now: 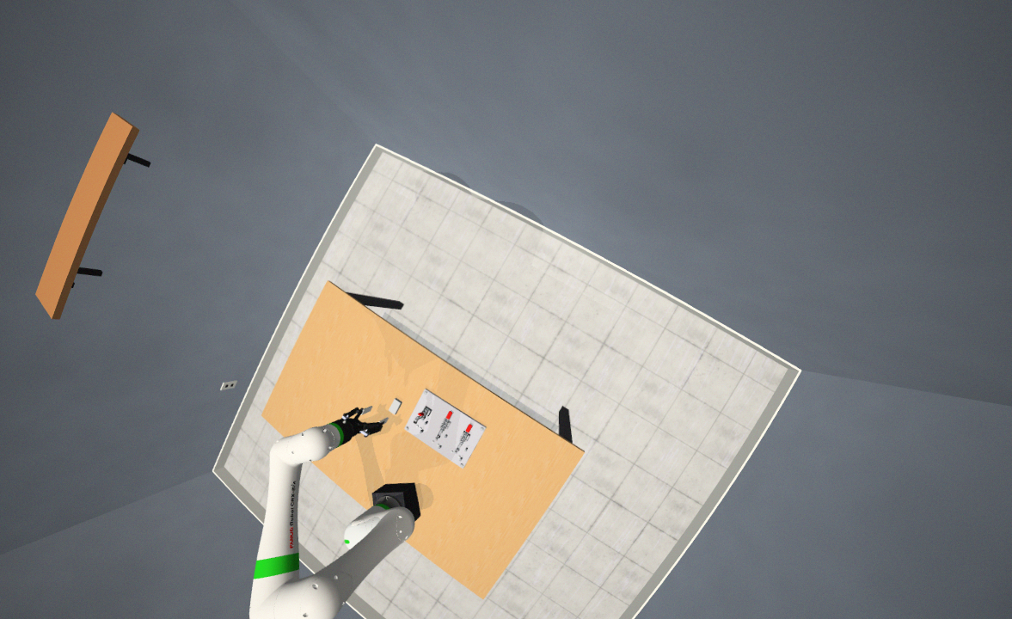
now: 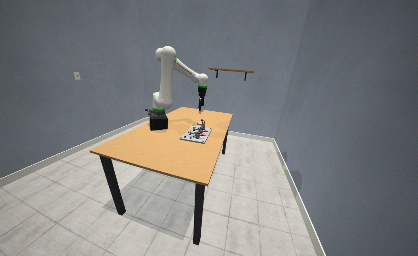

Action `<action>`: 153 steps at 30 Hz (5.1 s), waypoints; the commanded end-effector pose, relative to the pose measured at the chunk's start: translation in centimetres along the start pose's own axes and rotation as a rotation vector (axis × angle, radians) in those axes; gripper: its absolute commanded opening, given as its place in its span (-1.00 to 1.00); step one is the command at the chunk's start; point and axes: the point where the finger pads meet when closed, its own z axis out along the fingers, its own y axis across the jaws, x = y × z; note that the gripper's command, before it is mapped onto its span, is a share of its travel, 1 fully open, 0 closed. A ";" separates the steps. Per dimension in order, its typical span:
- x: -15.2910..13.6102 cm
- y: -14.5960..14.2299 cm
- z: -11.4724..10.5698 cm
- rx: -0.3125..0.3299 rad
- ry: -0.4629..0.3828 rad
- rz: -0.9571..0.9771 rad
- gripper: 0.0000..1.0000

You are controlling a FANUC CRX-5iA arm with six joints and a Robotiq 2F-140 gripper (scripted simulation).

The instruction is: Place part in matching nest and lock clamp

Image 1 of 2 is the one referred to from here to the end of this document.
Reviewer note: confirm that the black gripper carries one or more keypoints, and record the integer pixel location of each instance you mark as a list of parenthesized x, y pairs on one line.
[(363, 427)]

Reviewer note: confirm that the black toggle clamp with red handle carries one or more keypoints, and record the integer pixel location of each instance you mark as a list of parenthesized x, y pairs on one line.
[(465, 435)]

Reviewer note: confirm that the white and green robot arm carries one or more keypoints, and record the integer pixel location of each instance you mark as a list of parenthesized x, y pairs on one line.
[(278, 592)]

